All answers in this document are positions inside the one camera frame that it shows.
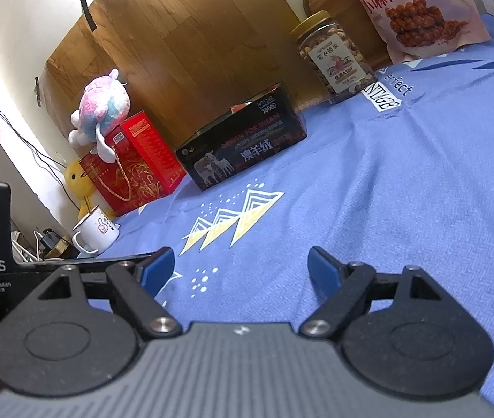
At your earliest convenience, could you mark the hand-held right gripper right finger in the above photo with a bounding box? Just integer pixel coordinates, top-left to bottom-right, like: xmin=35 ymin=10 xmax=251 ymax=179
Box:
xmin=300 ymin=246 xmax=443 ymax=337

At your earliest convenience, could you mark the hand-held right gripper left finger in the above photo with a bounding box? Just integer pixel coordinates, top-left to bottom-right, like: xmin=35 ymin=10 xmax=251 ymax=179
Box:
xmin=38 ymin=247 xmax=183 ymax=338

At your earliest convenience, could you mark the black tin box sheep print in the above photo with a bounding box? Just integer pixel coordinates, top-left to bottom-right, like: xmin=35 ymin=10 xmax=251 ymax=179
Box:
xmin=175 ymin=80 xmax=307 ymax=191

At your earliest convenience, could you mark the white floor power strip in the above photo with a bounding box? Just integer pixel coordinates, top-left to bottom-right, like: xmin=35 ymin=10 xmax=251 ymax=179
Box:
xmin=12 ymin=229 xmax=75 ymax=264

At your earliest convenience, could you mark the white enamel mug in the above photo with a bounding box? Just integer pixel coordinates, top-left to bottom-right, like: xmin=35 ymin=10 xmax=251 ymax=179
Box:
xmin=71 ymin=208 xmax=120 ymax=255

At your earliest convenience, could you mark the blue printed cloth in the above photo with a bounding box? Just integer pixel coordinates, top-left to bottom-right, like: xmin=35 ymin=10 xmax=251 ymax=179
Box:
xmin=73 ymin=13 xmax=494 ymax=418

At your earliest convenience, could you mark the yellow plush toy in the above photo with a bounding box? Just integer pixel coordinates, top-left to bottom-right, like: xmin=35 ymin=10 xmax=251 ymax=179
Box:
xmin=64 ymin=160 xmax=99 ymax=219

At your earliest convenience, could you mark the red gift box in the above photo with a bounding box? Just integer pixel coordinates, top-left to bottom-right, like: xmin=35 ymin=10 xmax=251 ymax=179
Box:
xmin=78 ymin=111 xmax=187 ymax=217

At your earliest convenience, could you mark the pink and blue plush toy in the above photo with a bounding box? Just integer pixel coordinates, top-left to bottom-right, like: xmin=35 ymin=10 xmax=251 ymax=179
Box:
xmin=68 ymin=68 xmax=132 ymax=160

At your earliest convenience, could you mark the clear nut jar gold lid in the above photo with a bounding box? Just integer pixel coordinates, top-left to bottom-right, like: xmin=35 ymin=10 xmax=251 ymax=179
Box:
xmin=289 ymin=10 xmax=375 ymax=104

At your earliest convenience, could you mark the wooden board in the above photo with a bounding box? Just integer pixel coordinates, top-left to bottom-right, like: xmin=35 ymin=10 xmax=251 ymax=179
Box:
xmin=40 ymin=0 xmax=339 ymax=160

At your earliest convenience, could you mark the pink snack bag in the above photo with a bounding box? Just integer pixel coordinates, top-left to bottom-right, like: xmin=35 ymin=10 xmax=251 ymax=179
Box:
xmin=327 ymin=0 xmax=491 ymax=65

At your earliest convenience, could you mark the black cable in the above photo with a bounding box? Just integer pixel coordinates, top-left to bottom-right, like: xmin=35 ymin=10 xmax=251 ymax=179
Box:
xmin=0 ymin=52 xmax=71 ymax=172

